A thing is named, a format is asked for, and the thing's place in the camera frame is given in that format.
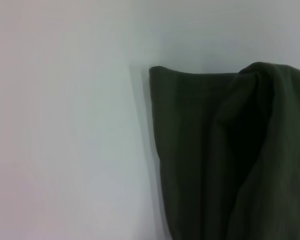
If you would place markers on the dark green FREE t-shirt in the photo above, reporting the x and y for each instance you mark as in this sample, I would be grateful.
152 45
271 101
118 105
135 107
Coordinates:
215 162

